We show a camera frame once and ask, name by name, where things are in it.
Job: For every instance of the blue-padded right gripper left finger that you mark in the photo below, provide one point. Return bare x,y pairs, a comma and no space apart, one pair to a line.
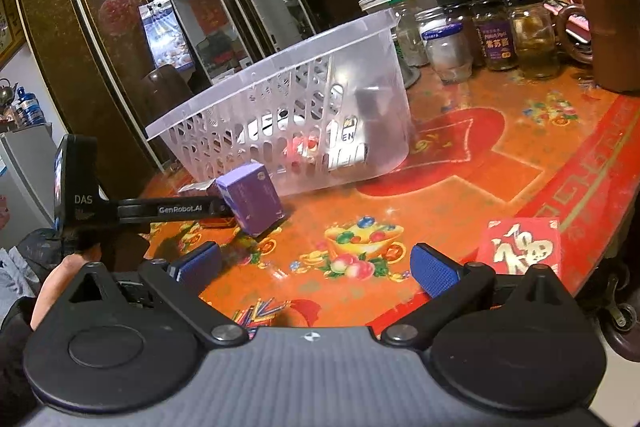
178,285

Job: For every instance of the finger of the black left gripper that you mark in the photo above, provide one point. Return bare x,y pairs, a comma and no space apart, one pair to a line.
172,209

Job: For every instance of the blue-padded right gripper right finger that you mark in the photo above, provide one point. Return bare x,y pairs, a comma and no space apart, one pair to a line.
452,290

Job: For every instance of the light purple small box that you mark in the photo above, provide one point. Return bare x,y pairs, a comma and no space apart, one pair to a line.
251,196

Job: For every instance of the white Kent cigarette pack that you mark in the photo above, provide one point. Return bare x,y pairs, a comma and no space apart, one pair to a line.
347,145

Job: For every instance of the white red-character cigarette box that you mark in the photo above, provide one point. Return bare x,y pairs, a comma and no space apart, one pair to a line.
303,147

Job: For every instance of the clear plastic lattice basket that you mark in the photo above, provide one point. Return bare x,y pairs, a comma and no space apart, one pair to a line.
352,69

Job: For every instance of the dark purple box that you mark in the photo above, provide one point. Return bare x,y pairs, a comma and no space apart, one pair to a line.
206,188

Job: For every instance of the person's left hand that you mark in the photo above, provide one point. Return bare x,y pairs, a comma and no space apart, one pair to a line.
54,285

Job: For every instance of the red fu envelope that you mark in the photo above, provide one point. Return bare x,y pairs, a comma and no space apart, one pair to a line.
511,246

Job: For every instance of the blue water bottle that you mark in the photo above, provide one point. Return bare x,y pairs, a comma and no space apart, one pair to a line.
28,108

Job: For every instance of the brown cylinder container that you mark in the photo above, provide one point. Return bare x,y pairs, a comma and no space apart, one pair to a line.
162,89

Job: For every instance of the dark wooden mirrored wardrobe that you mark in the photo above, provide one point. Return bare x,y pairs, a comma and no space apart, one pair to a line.
92,55

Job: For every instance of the glass jar blue lid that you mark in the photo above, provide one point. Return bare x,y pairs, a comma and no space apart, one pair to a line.
448,51

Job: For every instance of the green-lid glass jar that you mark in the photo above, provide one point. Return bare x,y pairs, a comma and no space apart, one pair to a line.
407,33

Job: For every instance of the dark jar purple label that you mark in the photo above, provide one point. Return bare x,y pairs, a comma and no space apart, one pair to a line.
494,30

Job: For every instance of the glass jar amber liquid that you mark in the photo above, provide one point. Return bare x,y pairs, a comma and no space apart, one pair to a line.
534,39

